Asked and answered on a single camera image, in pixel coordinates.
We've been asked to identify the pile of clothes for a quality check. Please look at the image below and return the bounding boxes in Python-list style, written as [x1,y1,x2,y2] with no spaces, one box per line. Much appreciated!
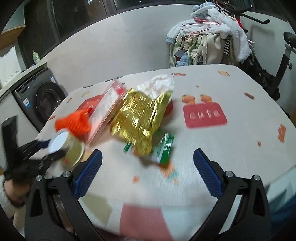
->
[166,1,253,68]

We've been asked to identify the wooden cabinet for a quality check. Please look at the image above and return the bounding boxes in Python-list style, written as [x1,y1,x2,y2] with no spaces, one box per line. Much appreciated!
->
[0,25,26,49]

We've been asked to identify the white slatted crate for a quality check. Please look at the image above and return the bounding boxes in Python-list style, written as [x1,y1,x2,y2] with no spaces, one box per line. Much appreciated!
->
[0,45,23,88]

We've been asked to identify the green can with white lid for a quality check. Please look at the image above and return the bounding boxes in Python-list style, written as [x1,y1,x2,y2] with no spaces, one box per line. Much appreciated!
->
[47,129,86,168]

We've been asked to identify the white paper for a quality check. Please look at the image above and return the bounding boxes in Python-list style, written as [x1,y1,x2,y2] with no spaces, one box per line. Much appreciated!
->
[136,74,174,99]

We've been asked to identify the dark glass door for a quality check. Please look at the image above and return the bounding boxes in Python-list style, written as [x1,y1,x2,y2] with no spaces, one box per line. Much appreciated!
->
[18,0,130,68]

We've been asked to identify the clear plastic box red label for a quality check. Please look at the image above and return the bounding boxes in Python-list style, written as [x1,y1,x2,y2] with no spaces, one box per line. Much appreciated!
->
[88,79,126,142]

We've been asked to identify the gold foil bag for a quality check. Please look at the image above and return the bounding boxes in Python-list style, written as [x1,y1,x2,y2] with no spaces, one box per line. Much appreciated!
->
[110,88,174,156]

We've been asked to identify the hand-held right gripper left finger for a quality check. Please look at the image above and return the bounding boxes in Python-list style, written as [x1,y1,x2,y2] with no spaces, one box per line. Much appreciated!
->
[24,149,103,241]

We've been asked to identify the green snack wrapper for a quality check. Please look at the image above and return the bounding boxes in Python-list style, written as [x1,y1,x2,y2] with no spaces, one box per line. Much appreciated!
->
[124,132,175,165]

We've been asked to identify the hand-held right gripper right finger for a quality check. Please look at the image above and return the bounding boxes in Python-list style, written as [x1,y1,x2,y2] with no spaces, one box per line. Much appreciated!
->
[193,148,271,241]

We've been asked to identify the printed tablecloth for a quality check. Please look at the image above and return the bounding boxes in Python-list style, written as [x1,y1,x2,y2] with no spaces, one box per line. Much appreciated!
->
[14,64,296,241]

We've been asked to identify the pink wire hanger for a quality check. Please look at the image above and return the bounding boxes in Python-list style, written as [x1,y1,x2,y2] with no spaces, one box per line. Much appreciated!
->
[180,16,222,35]

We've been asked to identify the white countertop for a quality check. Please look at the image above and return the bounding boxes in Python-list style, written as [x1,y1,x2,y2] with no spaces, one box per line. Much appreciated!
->
[0,59,48,101]

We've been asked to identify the dark grey washing machine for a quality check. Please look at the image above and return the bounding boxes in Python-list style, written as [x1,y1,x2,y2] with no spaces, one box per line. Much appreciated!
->
[13,68,68,131]

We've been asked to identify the person's left forearm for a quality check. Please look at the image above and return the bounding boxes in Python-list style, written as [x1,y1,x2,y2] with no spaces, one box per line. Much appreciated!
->
[0,175,29,219]

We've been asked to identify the orange knit mesh sleeve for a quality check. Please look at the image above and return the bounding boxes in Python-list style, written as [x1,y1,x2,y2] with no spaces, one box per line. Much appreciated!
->
[54,110,92,136]

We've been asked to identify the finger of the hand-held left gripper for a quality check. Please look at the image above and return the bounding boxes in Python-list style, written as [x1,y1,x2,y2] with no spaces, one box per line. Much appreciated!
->
[25,149,67,174]
[20,139,51,156]

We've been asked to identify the black exercise bike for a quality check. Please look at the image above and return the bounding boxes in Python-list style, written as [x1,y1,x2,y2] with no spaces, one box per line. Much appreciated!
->
[238,9,296,100]

